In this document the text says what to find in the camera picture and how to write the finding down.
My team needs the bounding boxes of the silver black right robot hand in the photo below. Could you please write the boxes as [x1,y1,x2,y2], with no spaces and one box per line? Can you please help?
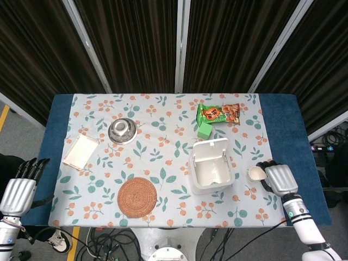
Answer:
[256,160,299,196]

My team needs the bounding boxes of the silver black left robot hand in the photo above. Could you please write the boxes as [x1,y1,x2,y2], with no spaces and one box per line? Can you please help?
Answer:
[0,158,54,217]

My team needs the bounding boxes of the white paper cup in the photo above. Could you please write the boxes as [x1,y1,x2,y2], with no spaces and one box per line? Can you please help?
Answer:
[246,166,268,183]

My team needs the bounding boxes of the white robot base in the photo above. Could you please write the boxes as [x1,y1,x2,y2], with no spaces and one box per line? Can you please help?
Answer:
[127,227,207,261]

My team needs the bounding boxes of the white open-lid container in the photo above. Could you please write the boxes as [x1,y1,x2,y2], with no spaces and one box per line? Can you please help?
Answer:
[188,138,236,195]

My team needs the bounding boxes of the blue table cover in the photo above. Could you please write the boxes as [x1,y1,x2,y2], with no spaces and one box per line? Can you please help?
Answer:
[20,93,332,227]

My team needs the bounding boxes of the white black sneaker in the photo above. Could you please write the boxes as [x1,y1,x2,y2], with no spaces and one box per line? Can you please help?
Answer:
[46,228,72,254]

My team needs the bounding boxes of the white rectangular tray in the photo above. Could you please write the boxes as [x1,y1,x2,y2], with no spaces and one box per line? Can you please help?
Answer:
[62,133,99,171]

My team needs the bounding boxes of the green cube block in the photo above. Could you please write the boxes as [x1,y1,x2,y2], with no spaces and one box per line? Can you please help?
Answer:
[197,122,213,140]

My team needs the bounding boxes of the green orange snack bag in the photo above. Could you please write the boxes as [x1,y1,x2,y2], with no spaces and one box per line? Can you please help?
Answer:
[195,103,241,126]

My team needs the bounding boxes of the floral print tablecloth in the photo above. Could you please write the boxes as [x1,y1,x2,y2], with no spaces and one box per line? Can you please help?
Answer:
[48,93,288,228]

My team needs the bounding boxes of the round woven rattan coaster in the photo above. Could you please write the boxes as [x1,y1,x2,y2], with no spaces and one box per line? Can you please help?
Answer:
[117,177,158,219]

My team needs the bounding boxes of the stainless steel bowl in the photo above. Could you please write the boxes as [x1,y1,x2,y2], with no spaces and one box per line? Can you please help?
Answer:
[108,117,138,145]

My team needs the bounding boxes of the dark pleated curtain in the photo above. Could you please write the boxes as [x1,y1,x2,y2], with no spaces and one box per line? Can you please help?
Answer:
[0,0,348,135]

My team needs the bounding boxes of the black floor cables bundle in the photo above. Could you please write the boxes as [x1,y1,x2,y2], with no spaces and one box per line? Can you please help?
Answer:
[74,227,153,261]

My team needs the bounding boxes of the silver metal frame post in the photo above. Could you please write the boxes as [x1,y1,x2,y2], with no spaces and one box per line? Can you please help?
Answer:
[247,0,316,94]
[61,0,113,94]
[173,0,191,94]

